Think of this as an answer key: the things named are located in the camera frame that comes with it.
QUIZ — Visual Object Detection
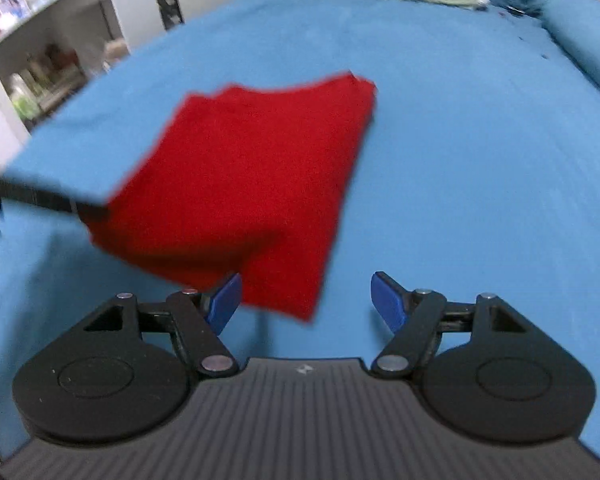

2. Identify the white shelf unit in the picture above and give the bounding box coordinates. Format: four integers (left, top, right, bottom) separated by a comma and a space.
0, 0, 167, 147

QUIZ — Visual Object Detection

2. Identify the white plastic bag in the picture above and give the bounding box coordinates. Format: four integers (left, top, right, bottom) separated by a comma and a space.
102, 40, 130, 74

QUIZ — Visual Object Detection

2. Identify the bed with blue sheet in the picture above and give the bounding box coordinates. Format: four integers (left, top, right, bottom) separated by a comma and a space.
0, 0, 600, 466

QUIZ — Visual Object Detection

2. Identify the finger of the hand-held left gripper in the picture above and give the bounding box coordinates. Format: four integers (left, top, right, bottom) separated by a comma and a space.
0, 179, 112, 223

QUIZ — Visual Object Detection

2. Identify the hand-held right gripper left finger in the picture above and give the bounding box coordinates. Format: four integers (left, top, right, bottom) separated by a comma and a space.
82, 273, 239, 377

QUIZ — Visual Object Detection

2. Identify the blue duvet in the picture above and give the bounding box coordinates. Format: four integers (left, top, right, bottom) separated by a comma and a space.
542, 0, 600, 111

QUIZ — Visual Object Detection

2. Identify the red knit sweater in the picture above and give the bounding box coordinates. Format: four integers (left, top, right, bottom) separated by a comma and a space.
82, 72, 378, 322

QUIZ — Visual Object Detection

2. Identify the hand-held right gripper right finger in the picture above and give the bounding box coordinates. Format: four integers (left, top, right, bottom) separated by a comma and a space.
370, 271, 528, 379

